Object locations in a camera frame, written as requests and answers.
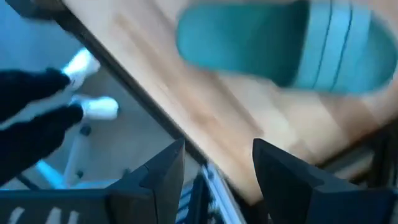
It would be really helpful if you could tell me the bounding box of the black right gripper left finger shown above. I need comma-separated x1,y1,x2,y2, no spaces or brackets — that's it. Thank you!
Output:
0,139,186,224

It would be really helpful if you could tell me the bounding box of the green rubber slide sandal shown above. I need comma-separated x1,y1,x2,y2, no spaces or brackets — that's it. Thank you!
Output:
175,0,398,96

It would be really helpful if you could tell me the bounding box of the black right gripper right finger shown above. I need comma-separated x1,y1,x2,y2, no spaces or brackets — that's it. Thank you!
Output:
252,139,398,224

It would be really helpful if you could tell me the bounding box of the person's foot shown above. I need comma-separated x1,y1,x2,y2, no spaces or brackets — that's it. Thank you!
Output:
70,95,120,121
62,47,102,91

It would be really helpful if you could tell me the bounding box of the white chair base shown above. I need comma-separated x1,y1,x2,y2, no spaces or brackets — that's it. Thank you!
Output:
34,124,125,190

